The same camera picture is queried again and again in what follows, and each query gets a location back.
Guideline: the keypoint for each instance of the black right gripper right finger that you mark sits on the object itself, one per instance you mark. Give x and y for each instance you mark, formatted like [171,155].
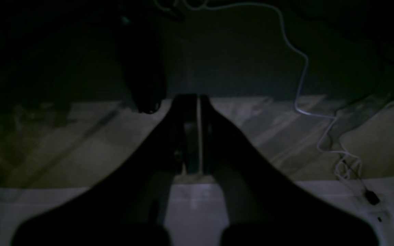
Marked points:
[264,207]

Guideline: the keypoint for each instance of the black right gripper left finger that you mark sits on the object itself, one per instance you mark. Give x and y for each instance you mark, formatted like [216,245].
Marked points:
[126,208]

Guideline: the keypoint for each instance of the small black plug adapter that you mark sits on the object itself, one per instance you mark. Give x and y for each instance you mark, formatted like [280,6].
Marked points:
[371,197]

